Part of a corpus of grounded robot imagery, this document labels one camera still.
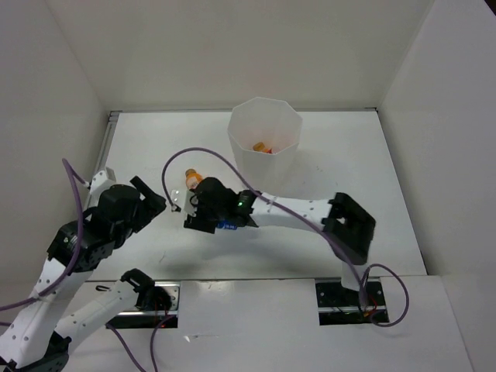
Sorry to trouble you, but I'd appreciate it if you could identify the orange juice bottle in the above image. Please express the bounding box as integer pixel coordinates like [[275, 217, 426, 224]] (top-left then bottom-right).
[[185, 168, 204, 190], [253, 142, 270, 153]]

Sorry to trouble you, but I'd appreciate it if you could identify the blue label clear bottle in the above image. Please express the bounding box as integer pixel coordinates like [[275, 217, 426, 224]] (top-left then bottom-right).
[[216, 220, 238, 230]]

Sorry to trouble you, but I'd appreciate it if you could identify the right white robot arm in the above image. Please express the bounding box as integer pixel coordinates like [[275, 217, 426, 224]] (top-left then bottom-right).
[[184, 177, 376, 305]]

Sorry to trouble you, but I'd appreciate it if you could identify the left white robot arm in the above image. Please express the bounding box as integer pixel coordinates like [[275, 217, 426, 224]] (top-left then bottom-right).
[[1, 177, 172, 371]]

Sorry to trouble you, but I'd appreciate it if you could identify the translucent white bin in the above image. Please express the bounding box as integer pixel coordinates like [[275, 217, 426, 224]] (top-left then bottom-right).
[[227, 97, 303, 195]]

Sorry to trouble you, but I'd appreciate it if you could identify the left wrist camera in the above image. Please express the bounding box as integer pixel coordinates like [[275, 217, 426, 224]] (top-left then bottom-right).
[[89, 167, 116, 196]]

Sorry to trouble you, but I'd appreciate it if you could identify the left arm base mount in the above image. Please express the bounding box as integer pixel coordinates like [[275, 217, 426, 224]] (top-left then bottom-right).
[[108, 281, 181, 329]]

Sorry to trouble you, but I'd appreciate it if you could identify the aluminium table edge rail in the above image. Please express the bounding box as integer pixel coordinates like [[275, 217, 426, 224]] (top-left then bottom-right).
[[81, 111, 121, 226]]

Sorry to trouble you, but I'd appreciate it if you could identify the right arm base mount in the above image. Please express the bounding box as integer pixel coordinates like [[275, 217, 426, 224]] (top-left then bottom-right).
[[315, 279, 390, 326]]

